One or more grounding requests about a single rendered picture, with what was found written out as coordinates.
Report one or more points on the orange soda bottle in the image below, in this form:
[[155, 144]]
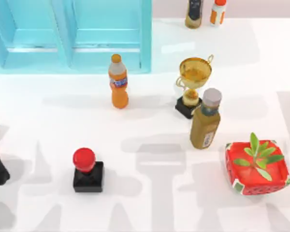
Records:
[[119, 87]]

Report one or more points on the olive bottle with grey cap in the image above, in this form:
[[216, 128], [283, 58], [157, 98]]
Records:
[[205, 128]]

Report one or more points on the gold trophy cup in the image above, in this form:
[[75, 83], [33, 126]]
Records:
[[194, 72]]

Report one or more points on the black bottle with red cap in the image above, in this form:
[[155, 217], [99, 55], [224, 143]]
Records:
[[88, 174]]

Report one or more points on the light blue rack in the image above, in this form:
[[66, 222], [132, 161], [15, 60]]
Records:
[[106, 36]]

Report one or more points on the brown bottle with black label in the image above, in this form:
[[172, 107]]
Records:
[[194, 14]]

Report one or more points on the red square plant pot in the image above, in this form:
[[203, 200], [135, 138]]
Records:
[[256, 169]]

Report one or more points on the white and orange bottle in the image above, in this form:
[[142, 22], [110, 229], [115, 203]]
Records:
[[217, 14]]

